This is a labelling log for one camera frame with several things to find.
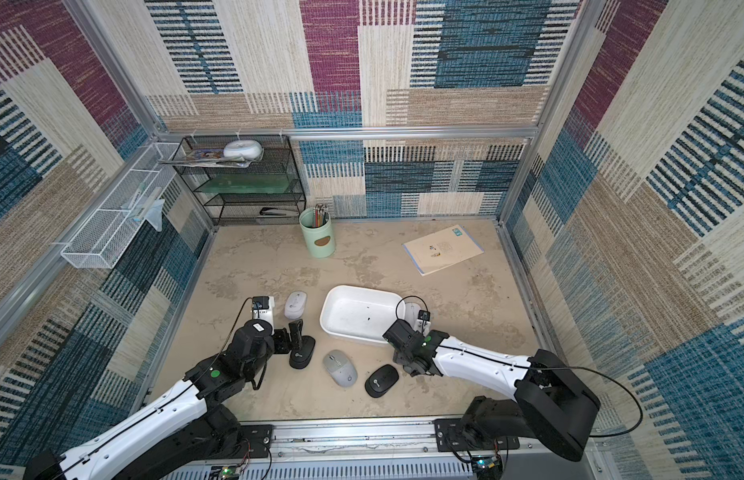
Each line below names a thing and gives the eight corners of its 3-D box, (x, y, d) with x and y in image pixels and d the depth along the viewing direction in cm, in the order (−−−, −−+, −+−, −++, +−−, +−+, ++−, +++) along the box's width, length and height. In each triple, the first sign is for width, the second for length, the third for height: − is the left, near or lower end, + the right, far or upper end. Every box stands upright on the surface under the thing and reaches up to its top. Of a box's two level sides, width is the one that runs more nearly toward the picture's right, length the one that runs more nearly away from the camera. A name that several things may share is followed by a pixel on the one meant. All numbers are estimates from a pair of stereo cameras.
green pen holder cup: (306, 258, 111) (296, 225, 97) (310, 237, 117) (301, 203, 104) (333, 258, 111) (327, 225, 97) (335, 236, 117) (330, 203, 104)
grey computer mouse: (345, 392, 83) (343, 389, 80) (321, 363, 88) (319, 358, 85) (362, 376, 85) (361, 372, 83) (338, 348, 91) (336, 343, 88)
